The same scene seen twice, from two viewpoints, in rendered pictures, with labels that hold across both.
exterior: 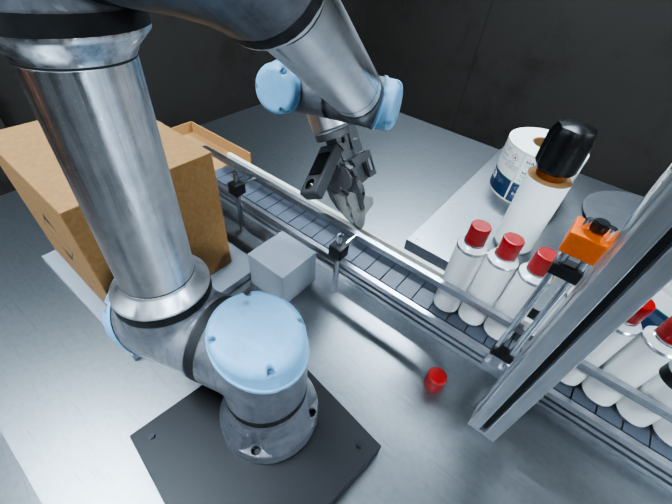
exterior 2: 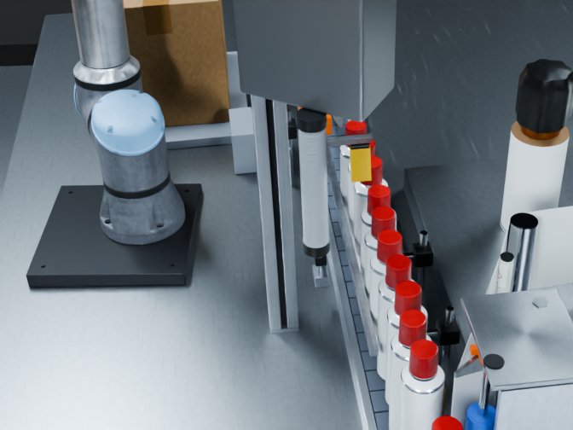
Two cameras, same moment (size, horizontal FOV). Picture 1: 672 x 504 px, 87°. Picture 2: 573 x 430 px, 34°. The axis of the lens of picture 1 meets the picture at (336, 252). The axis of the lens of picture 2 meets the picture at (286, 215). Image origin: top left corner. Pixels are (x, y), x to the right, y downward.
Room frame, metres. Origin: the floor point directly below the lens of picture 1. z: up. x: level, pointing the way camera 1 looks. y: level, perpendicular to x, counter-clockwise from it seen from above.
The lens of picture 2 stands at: (-0.41, -1.14, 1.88)
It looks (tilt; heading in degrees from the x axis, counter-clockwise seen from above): 38 degrees down; 52
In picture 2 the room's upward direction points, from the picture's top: 3 degrees counter-clockwise
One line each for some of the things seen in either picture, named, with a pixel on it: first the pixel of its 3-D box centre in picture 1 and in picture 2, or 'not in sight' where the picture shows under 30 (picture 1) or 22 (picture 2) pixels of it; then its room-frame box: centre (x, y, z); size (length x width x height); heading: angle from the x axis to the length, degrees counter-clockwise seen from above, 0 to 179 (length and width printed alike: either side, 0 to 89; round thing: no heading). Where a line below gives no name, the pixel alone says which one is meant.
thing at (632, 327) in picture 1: (598, 341); (382, 269); (0.33, -0.42, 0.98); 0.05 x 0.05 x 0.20
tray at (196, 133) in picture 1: (185, 155); not in sight; (0.96, 0.49, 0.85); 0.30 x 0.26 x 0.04; 55
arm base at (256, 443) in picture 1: (268, 397); (139, 196); (0.23, 0.08, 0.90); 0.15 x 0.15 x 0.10
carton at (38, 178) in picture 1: (124, 207); (165, 34); (0.53, 0.42, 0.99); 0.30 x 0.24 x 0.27; 54
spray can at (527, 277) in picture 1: (519, 296); (370, 216); (0.41, -0.32, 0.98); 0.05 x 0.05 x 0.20
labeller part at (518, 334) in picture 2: not in sight; (525, 335); (0.23, -0.73, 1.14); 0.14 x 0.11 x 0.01; 55
